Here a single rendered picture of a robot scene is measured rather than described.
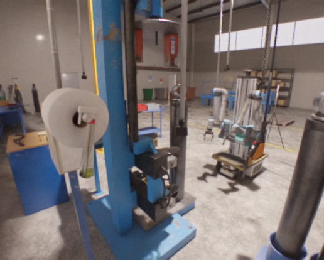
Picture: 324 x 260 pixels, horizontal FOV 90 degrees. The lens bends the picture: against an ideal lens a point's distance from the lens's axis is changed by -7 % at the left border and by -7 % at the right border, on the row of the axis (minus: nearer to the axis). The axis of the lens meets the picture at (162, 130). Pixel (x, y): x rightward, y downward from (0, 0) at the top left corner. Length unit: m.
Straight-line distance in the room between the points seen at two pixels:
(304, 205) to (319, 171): 0.28
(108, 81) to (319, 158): 1.59
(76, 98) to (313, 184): 1.54
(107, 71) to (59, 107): 0.74
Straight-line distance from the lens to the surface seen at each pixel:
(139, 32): 1.73
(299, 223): 1.74
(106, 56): 1.48
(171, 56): 1.85
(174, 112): 1.99
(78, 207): 1.51
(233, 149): 3.55
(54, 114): 0.82
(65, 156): 1.14
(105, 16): 1.54
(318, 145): 1.46
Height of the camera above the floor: 1.71
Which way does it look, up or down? 16 degrees down
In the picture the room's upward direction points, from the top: straight up
